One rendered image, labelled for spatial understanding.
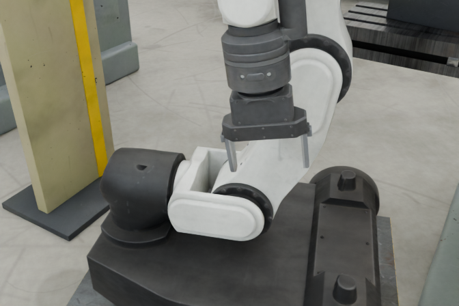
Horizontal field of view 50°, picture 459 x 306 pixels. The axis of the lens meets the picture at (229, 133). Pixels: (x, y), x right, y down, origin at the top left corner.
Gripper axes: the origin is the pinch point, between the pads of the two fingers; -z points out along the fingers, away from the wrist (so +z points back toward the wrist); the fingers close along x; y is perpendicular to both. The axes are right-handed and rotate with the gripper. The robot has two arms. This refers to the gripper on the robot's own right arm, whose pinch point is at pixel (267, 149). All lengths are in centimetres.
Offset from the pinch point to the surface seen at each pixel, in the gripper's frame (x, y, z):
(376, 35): 23, 58, -3
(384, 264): 23, 39, -59
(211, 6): -81, 399, -67
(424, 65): 34, 53, -10
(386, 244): 25, 46, -59
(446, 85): 92, 245, -99
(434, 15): 38, 62, 0
